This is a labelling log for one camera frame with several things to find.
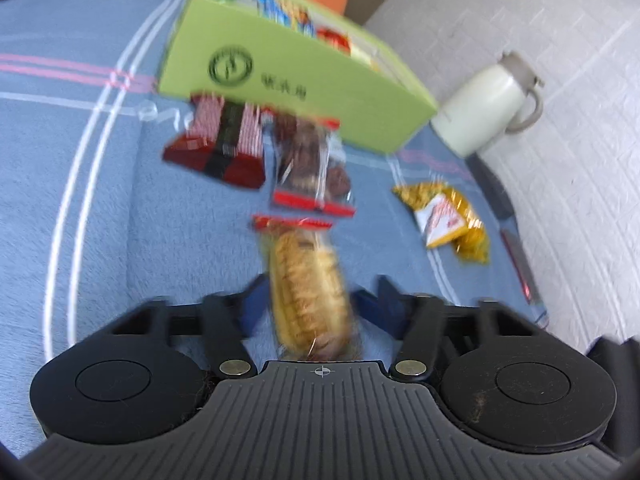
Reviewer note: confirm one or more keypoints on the clear brown snack packet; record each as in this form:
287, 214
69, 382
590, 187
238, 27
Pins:
305, 160

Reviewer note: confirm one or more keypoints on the blue striped snack packets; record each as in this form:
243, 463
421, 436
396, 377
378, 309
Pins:
285, 12

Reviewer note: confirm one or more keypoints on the clear bread packet red end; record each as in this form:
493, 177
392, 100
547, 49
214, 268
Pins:
305, 285

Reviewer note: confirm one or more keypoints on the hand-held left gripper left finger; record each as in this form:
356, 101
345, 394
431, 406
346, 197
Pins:
256, 305

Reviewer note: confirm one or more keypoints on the red striped snack packet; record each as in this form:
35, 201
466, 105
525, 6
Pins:
215, 145

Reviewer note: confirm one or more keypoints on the blue striped tablecloth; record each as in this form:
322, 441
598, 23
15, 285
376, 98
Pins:
75, 185

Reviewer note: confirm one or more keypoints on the white thermos jug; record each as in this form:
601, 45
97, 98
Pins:
475, 105

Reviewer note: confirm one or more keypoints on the green cardboard box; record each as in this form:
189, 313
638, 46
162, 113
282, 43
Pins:
310, 90

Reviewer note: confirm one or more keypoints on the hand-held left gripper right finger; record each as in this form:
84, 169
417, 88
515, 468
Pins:
382, 307

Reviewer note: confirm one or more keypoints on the yellow and white snack packet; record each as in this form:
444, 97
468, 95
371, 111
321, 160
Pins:
445, 215

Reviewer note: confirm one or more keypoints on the small red snack packet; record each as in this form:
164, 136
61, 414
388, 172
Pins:
332, 39

